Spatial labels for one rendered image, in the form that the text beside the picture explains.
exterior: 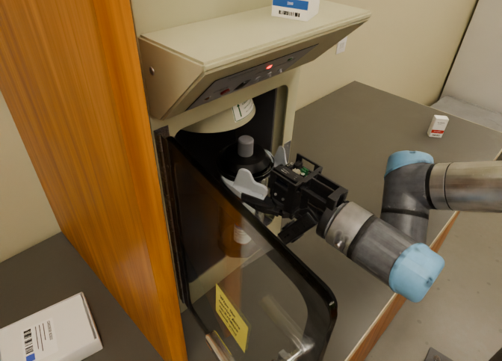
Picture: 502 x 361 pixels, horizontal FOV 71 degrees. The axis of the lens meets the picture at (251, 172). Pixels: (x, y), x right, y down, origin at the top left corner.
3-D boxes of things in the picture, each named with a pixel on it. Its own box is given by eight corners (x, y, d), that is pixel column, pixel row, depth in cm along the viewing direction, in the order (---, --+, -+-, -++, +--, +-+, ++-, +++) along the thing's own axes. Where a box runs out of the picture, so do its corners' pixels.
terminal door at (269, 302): (188, 302, 71) (166, 130, 46) (289, 456, 52) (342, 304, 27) (185, 304, 70) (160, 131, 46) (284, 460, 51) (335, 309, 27)
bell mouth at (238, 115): (142, 107, 66) (137, 79, 63) (213, 81, 76) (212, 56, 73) (202, 145, 57) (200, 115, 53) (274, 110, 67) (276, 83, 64)
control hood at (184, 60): (147, 115, 45) (134, 34, 39) (302, 57, 64) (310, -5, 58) (206, 153, 39) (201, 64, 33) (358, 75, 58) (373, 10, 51)
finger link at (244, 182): (222, 155, 60) (273, 169, 58) (222, 181, 64) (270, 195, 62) (214, 166, 58) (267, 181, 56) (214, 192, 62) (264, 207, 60)
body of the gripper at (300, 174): (296, 149, 60) (357, 184, 54) (289, 187, 66) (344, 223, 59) (266, 168, 56) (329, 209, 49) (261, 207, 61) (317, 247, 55)
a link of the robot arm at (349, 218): (366, 238, 57) (338, 267, 53) (343, 223, 60) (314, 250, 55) (380, 205, 53) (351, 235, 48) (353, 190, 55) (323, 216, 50)
